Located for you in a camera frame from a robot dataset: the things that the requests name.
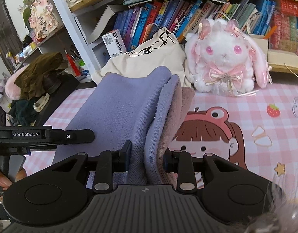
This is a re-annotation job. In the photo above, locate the thick white book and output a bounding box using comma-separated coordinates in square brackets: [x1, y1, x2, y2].
[87, 4, 126, 44]

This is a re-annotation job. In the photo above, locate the cream canvas tote bag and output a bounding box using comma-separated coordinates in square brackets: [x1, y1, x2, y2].
[91, 26, 192, 88]

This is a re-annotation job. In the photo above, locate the dark green cloth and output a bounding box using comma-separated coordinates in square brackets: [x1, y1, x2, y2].
[9, 99, 38, 125]

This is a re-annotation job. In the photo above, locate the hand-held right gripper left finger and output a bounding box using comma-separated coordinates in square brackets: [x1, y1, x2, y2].
[51, 140, 132, 195]

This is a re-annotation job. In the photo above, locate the red tassel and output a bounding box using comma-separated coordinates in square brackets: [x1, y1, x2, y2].
[64, 49, 80, 77]

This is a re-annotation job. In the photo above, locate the white wristwatch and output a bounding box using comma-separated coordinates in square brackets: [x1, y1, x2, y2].
[33, 93, 51, 113]

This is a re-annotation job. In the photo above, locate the white and wooden bookshelf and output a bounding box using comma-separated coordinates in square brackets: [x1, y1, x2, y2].
[45, 0, 298, 76]

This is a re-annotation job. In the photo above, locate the white bottle with green cap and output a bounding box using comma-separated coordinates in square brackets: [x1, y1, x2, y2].
[77, 59, 88, 77]

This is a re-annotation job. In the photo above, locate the olive green cloth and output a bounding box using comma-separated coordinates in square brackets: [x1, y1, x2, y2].
[13, 53, 68, 100]

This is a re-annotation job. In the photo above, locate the red book set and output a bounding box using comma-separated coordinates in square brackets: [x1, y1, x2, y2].
[269, 0, 298, 57]

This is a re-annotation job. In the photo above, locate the long white box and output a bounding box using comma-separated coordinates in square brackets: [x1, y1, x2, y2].
[267, 49, 298, 68]

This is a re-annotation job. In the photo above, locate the white side shelf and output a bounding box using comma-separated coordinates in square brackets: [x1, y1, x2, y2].
[7, 24, 67, 66]

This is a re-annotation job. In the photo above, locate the pink flower decoration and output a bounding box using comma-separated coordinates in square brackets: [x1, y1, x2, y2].
[23, 0, 60, 40]

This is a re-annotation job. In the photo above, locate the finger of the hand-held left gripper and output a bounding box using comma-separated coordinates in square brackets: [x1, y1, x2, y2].
[51, 129, 95, 145]

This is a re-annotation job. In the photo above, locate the purple and mauve knit sweater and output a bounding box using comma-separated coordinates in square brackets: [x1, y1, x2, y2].
[52, 65, 201, 191]

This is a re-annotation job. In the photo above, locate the pink checked cartoon desk mat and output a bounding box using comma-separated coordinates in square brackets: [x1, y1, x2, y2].
[23, 81, 298, 199]

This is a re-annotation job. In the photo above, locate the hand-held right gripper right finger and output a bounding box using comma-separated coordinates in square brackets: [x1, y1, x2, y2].
[163, 149, 244, 195]

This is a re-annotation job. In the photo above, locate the thin white cable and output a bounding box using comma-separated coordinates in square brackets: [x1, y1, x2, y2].
[285, 63, 298, 86]

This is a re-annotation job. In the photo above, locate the white product box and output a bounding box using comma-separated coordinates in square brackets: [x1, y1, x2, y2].
[102, 29, 127, 59]

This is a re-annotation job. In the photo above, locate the row of colourful books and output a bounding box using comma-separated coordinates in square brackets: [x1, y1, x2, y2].
[114, 0, 277, 51]

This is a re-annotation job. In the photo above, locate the white pen box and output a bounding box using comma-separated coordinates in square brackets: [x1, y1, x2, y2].
[249, 33, 270, 78]

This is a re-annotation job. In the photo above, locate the person's left hand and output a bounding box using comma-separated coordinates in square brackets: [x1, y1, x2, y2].
[0, 166, 27, 205]

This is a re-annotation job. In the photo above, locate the white and pink bunny plush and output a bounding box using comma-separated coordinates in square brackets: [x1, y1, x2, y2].
[185, 18, 272, 99]

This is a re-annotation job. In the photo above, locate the pink plush cushion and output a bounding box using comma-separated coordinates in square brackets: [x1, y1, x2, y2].
[0, 74, 21, 100]

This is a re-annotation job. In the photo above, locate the fluffy grey sleeve cuff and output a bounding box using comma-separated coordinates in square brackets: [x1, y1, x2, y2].
[243, 175, 298, 233]

